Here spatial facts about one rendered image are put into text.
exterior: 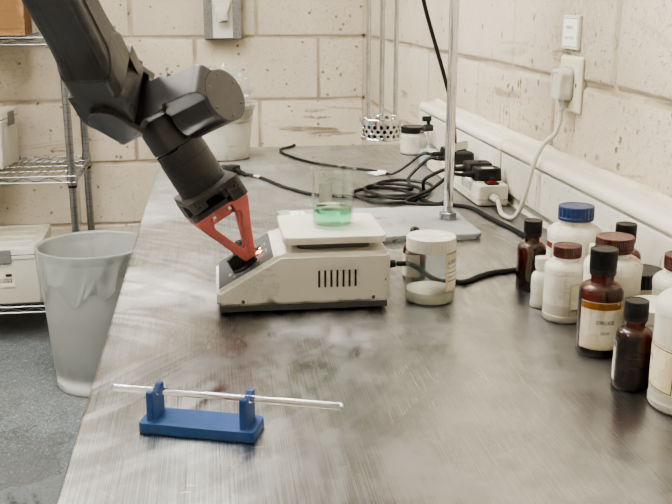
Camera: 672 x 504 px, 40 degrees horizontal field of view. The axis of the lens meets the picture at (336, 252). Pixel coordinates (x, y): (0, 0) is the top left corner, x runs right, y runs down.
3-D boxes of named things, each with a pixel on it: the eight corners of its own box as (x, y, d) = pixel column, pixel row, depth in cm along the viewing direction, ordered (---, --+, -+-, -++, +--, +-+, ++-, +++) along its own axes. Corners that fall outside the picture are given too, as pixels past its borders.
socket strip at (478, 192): (478, 207, 161) (479, 182, 160) (426, 168, 199) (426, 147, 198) (508, 206, 162) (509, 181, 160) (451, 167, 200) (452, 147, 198)
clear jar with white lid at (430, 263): (402, 306, 109) (403, 240, 106) (406, 291, 114) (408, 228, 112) (453, 309, 108) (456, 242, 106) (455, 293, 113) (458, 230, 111)
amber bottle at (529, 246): (518, 293, 114) (521, 223, 111) (512, 284, 117) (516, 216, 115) (547, 293, 114) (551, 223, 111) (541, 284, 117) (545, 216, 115)
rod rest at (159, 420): (137, 433, 77) (135, 393, 76) (153, 416, 80) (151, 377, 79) (253, 444, 75) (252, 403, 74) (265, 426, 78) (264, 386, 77)
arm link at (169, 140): (146, 97, 105) (116, 118, 101) (186, 76, 101) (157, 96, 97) (179, 149, 107) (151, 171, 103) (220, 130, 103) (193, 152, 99)
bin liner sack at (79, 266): (36, 402, 259) (23, 260, 248) (55, 359, 290) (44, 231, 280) (157, 396, 263) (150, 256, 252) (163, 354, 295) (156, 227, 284)
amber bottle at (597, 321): (569, 343, 97) (577, 242, 94) (611, 343, 97) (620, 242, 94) (580, 359, 92) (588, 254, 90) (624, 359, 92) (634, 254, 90)
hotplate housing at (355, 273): (217, 316, 105) (214, 248, 103) (216, 283, 118) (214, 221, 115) (409, 308, 108) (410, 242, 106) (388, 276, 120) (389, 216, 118)
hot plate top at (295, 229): (283, 246, 104) (283, 238, 104) (276, 221, 116) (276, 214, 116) (387, 242, 106) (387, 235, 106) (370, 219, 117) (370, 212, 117)
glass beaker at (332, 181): (300, 229, 110) (300, 162, 108) (330, 221, 114) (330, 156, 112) (339, 237, 106) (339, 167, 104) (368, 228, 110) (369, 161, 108)
